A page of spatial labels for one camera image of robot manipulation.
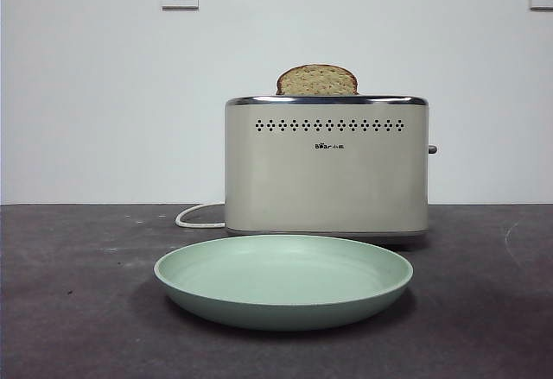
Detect large toasted bread slice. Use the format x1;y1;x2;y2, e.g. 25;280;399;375
276;64;359;96

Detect pale green round plate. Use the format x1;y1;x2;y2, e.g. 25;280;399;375
153;234;414;332

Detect white toaster power cable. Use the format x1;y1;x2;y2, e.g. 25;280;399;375
175;203;226;229

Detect cream toaster with chrome top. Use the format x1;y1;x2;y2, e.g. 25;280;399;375
224;93;430;246

